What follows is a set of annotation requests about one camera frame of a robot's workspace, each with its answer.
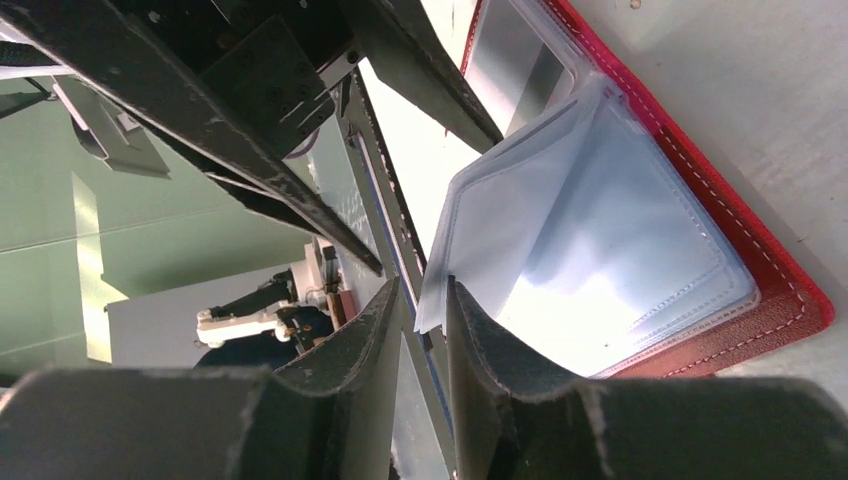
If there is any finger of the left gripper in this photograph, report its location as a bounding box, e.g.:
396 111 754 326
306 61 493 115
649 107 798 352
339 0 504 153
1 1 383 274

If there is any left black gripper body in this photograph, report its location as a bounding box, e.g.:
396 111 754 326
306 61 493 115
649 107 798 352
115 1 354 159

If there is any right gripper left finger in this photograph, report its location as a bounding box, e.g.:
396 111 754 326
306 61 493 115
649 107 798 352
1 279 402 479

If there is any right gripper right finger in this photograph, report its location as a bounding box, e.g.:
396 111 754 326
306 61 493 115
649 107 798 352
446 280 847 479

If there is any black credit card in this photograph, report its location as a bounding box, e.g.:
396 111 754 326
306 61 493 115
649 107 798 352
462 0 575 136

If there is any red leather card holder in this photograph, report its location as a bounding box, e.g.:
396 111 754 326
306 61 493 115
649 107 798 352
415 1 834 377

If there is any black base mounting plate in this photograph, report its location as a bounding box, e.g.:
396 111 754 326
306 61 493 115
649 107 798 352
308 70 455 479

